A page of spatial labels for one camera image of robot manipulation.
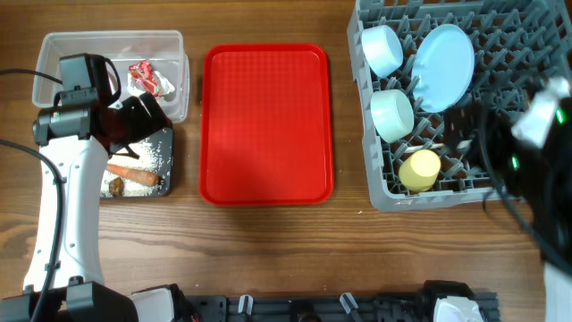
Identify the white tissue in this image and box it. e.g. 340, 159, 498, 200
127, 71, 175, 106

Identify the cooked white rice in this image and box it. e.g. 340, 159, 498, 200
99, 136, 173, 197

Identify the red snack wrapper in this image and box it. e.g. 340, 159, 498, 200
127, 59, 162, 97

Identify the carrot piece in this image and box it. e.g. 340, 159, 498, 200
106, 164, 160, 187

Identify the yellow plastic cup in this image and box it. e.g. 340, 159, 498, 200
399, 149, 442, 192

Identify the light blue plate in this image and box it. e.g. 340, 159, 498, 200
411, 24, 475, 113

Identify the brown food scrap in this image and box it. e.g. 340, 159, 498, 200
108, 177, 124, 197

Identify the mint green bowl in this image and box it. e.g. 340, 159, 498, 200
370, 89, 415, 143

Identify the light blue rice bowl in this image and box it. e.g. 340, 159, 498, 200
361, 25, 403, 78

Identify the white plastic spoon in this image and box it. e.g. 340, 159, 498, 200
404, 140, 472, 154

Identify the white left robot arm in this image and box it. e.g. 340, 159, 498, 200
1, 90, 184, 321

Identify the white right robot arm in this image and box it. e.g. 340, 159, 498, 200
443, 98, 571, 321

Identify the grey dishwasher rack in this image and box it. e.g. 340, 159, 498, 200
347, 1, 571, 212

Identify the clear plastic bin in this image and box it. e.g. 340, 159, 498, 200
37, 30, 190, 123

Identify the black plastic tray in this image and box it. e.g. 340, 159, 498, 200
98, 127, 175, 199

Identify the red serving tray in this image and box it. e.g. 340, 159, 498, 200
198, 43, 334, 207

